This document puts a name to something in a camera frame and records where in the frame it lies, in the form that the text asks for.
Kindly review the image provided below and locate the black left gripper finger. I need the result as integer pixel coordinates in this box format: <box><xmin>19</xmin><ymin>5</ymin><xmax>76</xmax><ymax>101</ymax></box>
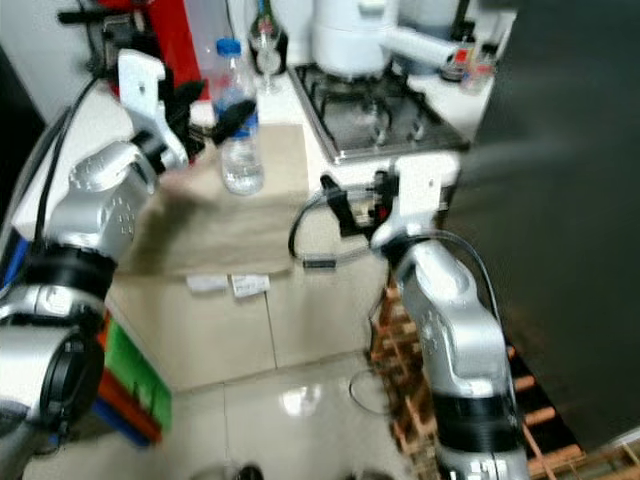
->
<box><xmin>210</xmin><ymin>100</ymin><xmax>259</xmax><ymax>143</ymax></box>

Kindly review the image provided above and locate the clear water bottle blue cap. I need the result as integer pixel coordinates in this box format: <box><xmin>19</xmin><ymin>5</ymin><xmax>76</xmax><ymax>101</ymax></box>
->
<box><xmin>212</xmin><ymin>38</ymin><xmax>266</xmax><ymax>197</ymax></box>

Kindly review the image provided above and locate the grey mini fridge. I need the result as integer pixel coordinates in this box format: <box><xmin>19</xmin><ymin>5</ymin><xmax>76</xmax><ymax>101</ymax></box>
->
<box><xmin>440</xmin><ymin>0</ymin><xmax>640</xmax><ymax>451</ymax></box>

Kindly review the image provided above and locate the steel gas stove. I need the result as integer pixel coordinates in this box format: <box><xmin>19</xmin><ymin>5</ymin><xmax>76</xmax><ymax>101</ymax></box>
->
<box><xmin>290</xmin><ymin>62</ymin><xmax>471</xmax><ymax>166</ymax></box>

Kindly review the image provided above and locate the red and black appliance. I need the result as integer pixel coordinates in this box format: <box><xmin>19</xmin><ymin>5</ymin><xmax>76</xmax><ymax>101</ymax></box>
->
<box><xmin>60</xmin><ymin>0</ymin><xmax>211</xmax><ymax>101</ymax></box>

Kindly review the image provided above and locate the clear plastic container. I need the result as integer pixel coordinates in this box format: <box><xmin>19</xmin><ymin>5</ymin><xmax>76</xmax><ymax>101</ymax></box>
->
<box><xmin>182</xmin><ymin>0</ymin><xmax>231</xmax><ymax>76</ymax></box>

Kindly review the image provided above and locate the green glass bottle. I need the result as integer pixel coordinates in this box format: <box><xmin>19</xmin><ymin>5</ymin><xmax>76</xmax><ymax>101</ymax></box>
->
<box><xmin>250</xmin><ymin>0</ymin><xmax>286</xmax><ymax>76</ymax></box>

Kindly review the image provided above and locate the beige counter cloth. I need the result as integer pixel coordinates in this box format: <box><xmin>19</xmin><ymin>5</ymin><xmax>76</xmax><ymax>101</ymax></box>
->
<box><xmin>150</xmin><ymin>125</ymin><xmax>311</xmax><ymax>276</ymax></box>

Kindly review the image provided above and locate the white paper label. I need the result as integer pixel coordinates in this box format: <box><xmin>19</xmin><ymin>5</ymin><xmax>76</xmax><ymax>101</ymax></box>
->
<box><xmin>230</xmin><ymin>273</ymin><xmax>271</xmax><ymax>299</ymax></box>
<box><xmin>188</xmin><ymin>275</ymin><xmax>229</xmax><ymax>294</ymax></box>

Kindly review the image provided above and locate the white tiled kitchen counter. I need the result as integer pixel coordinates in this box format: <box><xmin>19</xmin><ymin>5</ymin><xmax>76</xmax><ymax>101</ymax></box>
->
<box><xmin>20</xmin><ymin>60</ymin><xmax>471</xmax><ymax>391</ymax></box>

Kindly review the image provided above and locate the grey blue canister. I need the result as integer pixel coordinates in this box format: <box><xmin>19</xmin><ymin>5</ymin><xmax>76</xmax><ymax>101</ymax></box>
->
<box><xmin>400</xmin><ymin>0</ymin><xmax>461</xmax><ymax>31</ymax></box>

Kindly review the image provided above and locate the wooden slatted rack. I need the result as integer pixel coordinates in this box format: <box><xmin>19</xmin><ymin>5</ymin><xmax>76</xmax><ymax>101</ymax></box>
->
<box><xmin>365</xmin><ymin>285</ymin><xmax>640</xmax><ymax>480</ymax></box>

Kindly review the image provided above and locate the blue plastic crate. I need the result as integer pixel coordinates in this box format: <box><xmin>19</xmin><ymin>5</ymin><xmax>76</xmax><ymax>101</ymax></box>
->
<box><xmin>2</xmin><ymin>232</ymin><xmax>29</xmax><ymax>296</ymax></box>

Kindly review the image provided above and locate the green plastic crate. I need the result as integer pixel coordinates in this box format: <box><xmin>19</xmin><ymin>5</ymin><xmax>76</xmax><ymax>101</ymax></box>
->
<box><xmin>105</xmin><ymin>315</ymin><xmax>173</xmax><ymax>426</ymax></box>

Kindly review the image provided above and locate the red plastic crate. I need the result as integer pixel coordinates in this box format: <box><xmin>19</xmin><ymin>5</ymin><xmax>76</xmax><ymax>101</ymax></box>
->
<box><xmin>95</xmin><ymin>375</ymin><xmax>164</xmax><ymax>446</ymax></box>

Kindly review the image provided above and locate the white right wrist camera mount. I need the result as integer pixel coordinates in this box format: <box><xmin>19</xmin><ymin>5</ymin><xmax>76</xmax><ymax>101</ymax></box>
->
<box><xmin>390</xmin><ymin>152</ymin><xmax>461</xmax><ymax>241</ymax></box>

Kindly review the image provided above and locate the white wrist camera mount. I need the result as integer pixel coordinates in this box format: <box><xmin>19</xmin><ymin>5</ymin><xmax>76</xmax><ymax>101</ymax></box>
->
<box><xmin>390</xmin><ymin>152</ymin><xmax>461</xmax><ymax>241</ymax></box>
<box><xmin>117</xmin><ymin>50</ymin><xmax>191</xmax><ymax>171</ymax></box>

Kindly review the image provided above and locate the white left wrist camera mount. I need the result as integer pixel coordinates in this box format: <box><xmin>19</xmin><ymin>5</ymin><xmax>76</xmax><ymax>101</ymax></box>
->
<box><xmin>117</xmin><ymin>50</ymin><xmax>191</xmax><ymax>171</ymax></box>

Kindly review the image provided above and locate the white pot with handle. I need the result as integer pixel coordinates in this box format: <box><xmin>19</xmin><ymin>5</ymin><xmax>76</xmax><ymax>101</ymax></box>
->
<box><xmin>310</xmin><ymin>0</ymin><xmax>461</xmax><ymax>81</ymax></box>

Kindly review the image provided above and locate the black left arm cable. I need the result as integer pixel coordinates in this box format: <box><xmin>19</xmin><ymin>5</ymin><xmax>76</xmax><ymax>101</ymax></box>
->
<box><xmin>0</xmin><ymin>75</ymin><xmax>106</xmax><ymax>301</ymax></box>

